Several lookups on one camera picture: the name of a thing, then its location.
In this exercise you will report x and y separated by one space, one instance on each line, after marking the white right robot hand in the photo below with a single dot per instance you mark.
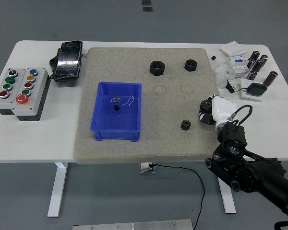
223 109

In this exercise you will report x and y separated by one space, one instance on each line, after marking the small black gear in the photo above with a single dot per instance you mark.
186 125

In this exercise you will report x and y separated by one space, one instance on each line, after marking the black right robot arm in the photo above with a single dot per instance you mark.
244 177

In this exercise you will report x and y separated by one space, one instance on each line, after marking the small black hex nut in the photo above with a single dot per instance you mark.
191 65

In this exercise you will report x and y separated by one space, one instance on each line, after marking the large black hex nut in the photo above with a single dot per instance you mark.
157 68

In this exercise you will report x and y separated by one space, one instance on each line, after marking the blue plastic box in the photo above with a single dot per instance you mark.
117 124

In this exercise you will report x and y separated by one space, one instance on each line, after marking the grey emergency-stop control box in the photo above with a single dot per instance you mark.
36 91

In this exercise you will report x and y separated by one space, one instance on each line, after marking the grey four-button control box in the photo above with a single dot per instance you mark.
1 83

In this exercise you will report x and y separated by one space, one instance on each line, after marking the white flat block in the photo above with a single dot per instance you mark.
245 94

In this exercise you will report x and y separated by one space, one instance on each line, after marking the crumpled clear plastic bag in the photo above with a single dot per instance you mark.
220 74

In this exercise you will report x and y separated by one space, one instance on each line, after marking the white circuit breaker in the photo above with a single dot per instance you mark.
238 64

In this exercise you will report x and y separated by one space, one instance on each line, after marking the small black cube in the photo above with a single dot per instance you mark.
214 57

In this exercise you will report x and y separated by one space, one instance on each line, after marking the grey-brown foam mat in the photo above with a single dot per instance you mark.
158 103

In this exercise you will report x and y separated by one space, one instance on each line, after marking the white table leg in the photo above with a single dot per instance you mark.
226 198
57 189

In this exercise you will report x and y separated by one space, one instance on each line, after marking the small black screw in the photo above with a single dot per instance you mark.
116 107

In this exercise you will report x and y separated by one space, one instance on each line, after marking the grey metal plate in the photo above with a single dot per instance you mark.
134 225

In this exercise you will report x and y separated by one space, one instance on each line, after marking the black wrapped device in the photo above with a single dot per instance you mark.
68 60

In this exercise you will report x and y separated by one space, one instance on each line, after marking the white switch plate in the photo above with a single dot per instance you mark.
232 48

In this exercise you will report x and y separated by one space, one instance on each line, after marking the table socket bracket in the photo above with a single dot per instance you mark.
145 167

